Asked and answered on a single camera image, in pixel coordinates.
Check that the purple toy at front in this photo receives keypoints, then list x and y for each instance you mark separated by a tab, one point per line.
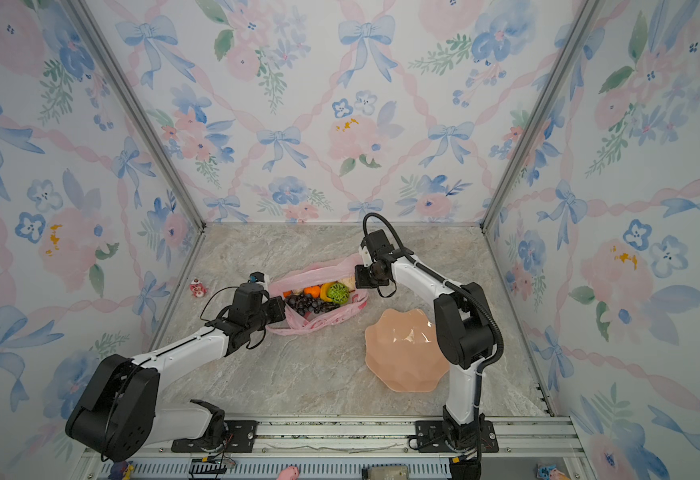
121	471

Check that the peach scalloped plastic bowl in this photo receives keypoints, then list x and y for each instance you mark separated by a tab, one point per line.
402	351

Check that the small red white figurine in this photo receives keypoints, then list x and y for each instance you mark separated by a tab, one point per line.
197	288

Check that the fake orange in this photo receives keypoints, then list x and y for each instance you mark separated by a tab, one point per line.
313	291

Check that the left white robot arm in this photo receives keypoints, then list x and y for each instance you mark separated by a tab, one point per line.
119	411

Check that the right aluminium corner post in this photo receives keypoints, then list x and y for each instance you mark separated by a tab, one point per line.
580	29

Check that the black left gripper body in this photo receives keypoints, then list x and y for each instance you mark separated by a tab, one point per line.
273	312

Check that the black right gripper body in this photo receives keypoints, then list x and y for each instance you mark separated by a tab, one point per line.
368	278

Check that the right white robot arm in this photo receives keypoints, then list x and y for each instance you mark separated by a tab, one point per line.
466	333

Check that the pink toy at front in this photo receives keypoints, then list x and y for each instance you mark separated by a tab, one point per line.
289	473

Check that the fake yellow banana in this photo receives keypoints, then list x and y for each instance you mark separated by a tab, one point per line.
325	290

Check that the grey box at front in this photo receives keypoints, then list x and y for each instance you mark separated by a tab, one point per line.
386	472

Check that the fake dark grapes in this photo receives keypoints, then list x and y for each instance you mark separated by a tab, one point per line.
306	306

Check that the fake green round fruit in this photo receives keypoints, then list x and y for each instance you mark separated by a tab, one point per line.
338	293

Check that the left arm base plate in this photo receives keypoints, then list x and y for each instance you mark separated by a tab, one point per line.
229	436

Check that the left aluminium corner post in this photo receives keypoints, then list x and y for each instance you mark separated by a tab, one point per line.
92	34

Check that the aluminium corner post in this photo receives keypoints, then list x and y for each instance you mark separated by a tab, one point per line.
580	29
92	34

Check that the aluminium rail frame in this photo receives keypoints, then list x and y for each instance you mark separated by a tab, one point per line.
338	447

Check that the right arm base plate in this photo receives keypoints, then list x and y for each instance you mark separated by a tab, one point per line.
440	436

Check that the pink plastic bag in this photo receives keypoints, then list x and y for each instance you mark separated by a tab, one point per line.
339	270

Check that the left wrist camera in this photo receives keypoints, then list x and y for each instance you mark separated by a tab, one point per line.
259	277

